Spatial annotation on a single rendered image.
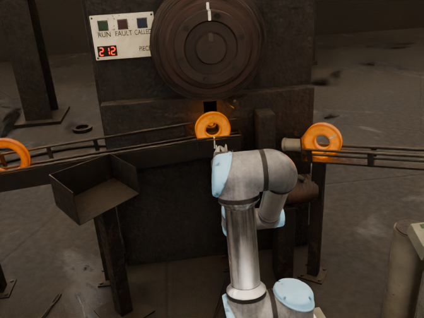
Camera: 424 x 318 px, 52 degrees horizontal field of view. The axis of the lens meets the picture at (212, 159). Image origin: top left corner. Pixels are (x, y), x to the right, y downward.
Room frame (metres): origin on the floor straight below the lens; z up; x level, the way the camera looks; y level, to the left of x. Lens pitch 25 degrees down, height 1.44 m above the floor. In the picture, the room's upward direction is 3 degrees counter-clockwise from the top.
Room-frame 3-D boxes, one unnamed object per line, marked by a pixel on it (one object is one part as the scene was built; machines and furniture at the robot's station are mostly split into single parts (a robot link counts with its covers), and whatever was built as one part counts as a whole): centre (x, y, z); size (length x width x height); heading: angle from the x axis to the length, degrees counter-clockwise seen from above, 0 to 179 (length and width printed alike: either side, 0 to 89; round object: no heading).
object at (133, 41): (1.89, 0.34, 1.15); 0.26 x 0.02 x 0.18; 95
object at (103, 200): (1.50, 0.46, 0.36); 0.26 x 0.20 x 0.72; 130
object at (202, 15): (1.72, -0.02, 1.11); 0.28 x 0.06 x 0.28; 95
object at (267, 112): (1.85, -0.24, 0.68); 0.11 x 0.08 x 0.24; 5
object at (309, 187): (1.71, -0.35, 0.27); 0.22 x 0.13 x 0.53; 95
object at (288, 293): (0.99, -0.21, 0.49); 0.13 x 0.12 x 0.14; 94
